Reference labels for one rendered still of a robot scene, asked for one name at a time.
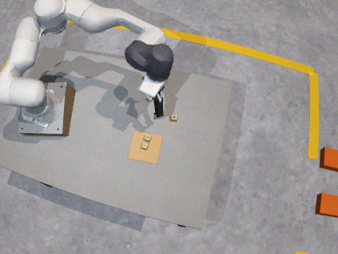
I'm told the tan square mat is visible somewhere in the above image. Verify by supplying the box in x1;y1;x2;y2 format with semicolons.
128;131;163;164

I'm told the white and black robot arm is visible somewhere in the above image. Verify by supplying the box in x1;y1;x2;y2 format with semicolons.
0;0;173;128

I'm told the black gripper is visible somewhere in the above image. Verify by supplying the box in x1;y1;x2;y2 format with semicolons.
152;87;164;120

